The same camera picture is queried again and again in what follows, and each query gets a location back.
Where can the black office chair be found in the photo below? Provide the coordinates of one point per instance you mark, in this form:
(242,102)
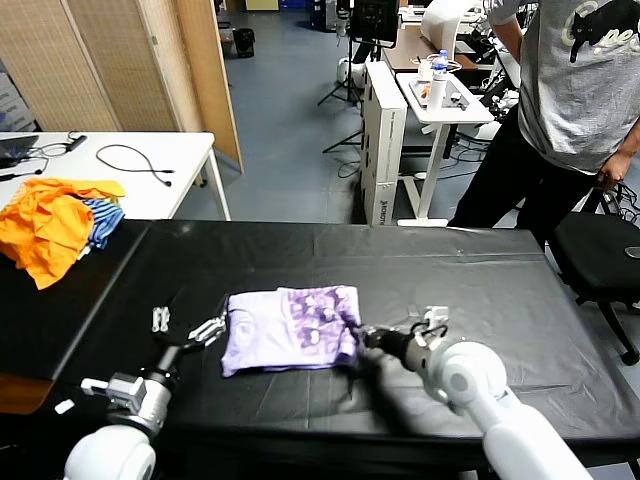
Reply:
(595,260)

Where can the black monitor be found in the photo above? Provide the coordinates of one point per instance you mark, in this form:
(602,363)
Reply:
(372,20)

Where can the silver round disc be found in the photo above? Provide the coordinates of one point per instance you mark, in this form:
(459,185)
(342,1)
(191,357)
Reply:
(634,252)

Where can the white cup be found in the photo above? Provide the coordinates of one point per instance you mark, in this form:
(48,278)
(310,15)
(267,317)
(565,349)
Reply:
(424,70)

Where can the black tripod stand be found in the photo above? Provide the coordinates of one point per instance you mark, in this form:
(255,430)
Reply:
(348,50)

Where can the wooden folding partition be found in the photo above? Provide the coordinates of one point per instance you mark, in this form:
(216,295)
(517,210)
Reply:
(125,65)

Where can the small black table cover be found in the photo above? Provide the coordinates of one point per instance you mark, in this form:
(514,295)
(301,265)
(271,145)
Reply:
(50,325)

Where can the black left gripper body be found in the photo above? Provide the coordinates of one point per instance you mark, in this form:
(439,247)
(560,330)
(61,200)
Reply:
(170,350)

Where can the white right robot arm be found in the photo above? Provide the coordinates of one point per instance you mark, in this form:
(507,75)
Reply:
(475,380)

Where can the white round device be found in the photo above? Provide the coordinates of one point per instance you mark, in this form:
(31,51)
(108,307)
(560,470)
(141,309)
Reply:
(352,74)

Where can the black laptop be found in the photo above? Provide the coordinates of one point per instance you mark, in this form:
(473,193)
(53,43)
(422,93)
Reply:
(15,149)

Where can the black trash bin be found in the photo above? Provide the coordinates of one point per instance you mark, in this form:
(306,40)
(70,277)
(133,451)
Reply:
(244,42)

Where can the white curved machine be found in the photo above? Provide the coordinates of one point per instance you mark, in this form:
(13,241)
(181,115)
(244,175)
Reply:
(442,25)

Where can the clear water bottle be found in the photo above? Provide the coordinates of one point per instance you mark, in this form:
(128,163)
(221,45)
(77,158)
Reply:
(440,62)

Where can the large black table cover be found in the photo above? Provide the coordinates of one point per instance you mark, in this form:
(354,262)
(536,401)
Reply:
(450,270)

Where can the wooden side table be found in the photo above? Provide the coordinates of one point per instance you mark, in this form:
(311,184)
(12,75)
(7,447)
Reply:
(20,395)

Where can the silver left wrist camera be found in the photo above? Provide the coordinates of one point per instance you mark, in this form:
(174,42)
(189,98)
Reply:
(125,390)

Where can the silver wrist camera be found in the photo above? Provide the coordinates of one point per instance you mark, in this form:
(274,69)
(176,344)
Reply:
(125,390)
(436,316)

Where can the blue striped garment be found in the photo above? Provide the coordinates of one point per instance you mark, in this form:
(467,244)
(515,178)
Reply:
(105,222)

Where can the lavender t-shirt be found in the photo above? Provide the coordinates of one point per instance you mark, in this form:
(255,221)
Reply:
(270,340)

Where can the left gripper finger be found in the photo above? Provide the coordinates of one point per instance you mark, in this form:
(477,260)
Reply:
(207,331)
(161,320)

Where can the person in grey t-shirt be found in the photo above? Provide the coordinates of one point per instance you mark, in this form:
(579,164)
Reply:
(565,100)

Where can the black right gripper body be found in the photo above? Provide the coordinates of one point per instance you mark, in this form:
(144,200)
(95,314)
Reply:
(392,344)

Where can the orange garment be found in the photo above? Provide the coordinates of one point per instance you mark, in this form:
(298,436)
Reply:
(45,230)

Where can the white table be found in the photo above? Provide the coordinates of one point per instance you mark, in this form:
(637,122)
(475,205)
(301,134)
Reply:
(150,150)

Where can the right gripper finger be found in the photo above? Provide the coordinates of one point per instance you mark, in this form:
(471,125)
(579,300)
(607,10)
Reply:
(361,341)
(360,331)

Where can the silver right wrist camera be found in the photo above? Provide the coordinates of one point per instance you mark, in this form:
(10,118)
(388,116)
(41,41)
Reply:
(436,316)

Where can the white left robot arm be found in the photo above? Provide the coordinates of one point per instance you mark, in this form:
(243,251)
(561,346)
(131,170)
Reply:
(115,450)

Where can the grey tray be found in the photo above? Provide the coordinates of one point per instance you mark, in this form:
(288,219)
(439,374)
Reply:
(452,92)

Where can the tall white cardboard box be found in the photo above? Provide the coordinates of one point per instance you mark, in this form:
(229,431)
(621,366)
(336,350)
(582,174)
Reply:
(382,150)

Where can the brown wooden desk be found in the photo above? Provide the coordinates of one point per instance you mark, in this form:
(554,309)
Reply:
(400,50)

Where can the small white standing desk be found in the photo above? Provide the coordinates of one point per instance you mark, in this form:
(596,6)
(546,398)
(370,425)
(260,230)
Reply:
(450,116)

